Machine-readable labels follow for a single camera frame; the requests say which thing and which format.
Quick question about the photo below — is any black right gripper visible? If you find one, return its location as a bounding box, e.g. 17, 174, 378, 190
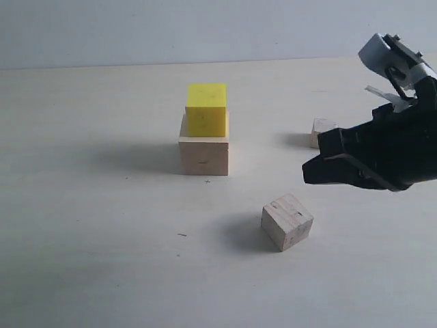
302, 77, 436, 191

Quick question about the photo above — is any medium wooden cube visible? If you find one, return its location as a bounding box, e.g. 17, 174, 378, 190
261, 193, 314, 251

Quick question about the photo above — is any yellow foam cube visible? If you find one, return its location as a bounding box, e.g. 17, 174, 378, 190
185, 83, 227, 137

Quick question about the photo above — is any large wooden cube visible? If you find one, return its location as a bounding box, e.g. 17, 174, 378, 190
178, 112, 229, 176

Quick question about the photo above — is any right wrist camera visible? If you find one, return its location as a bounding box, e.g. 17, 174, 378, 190
358, 33, 436, 101

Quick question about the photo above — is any small wooden cube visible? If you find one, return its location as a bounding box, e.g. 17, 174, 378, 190
310, 118, 338, 149

